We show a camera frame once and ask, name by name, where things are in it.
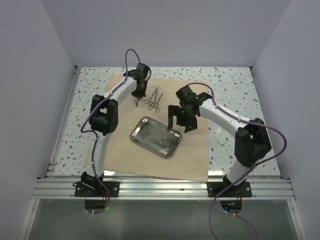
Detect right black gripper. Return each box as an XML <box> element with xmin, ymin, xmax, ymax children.
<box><xmin>167</xmin><ymin>104</ymin><xmax>198</xmax><ymax>133</ymax></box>

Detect small steel scissors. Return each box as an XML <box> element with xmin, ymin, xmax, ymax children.
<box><xmin>148</xmin><ymin>93</ymin><xmax>163</xmax><ymax>113</ymax></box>

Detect steel instrument tray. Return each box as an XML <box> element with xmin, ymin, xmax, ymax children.
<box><xmin>130</xmin><ymin>116</ymin><xmax>182</xmax><ymax>159</ymax></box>

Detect beige cloth wrap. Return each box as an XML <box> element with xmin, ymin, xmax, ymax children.
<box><xmin>94</xmin><ymin>77</ymin><xmax>209</xmax><ymax>182</ymax></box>

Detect steel surgical scissors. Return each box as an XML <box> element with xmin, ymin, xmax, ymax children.
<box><xmin>144</xmin><ymin>87</ymin><xmax>158</xmax><ymax>105</ymax></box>

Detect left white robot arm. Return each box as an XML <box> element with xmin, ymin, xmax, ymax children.
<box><xmin>80</xmin><ymin>63</ymin><xmax>152</xmax><ymax>197</ymax></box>

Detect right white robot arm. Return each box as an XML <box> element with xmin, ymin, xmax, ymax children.
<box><xmin>167</xmin><ymin>84</ymin><xmax>272</xmax><ymax>197</ymax></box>

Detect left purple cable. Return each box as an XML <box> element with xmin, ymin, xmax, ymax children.
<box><xmin>80</xmin><ymin>48</ymin><xmax>142</xmax><ymax>181</ymax></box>

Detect purple cable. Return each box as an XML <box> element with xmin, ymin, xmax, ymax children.
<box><xmin>80</xmin><ymin>48</ymin><xmax>142</xmax><ymax>181</ymax></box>
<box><xmin>187</xmin><ymin>82</ymin><xmax>288</xmax><ymax>240</ymax></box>

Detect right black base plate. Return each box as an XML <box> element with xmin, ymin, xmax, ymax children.
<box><xmin>206</xmin><ymin>181</ymin><xmax>253</xmax><ymax>198</ymax></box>

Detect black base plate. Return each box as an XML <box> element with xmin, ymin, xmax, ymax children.
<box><xmin>206</xmin><ymin>181</ymin><xmax>253</xmax><ymax>198</ymax></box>
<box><xmin>72</xmin><ymin>181</ymin><xmax>120</xmax><ymax>198</ymax></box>

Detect aluminium mounting rail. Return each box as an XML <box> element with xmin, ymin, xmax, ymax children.
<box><xmin>32</xmin><ymin>175</ymin><xmax>296</xmax><ymax>200</ymax></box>

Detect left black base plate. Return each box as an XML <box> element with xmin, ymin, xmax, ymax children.
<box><xmin>72</xmin><ymin>181</ymin><xmax>120</xmax><ymax>198</ymax></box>

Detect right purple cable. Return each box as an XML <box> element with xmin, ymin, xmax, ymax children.
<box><xmin>187</xmin><ymin>82</ymin><xmax>288</xmax><ymax>240</ymax></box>

